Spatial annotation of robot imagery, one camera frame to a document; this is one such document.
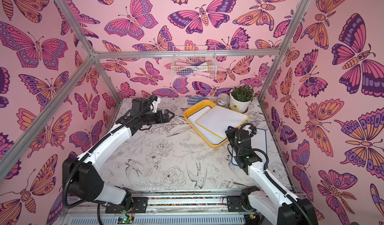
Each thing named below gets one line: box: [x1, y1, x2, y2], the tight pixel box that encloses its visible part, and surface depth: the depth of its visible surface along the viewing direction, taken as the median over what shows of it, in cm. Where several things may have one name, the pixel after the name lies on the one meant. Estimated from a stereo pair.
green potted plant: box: [231, 84, 256, 102], surface depth 102 cm
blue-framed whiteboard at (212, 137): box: [187, 106, 227, 145], surface depth 101 cm
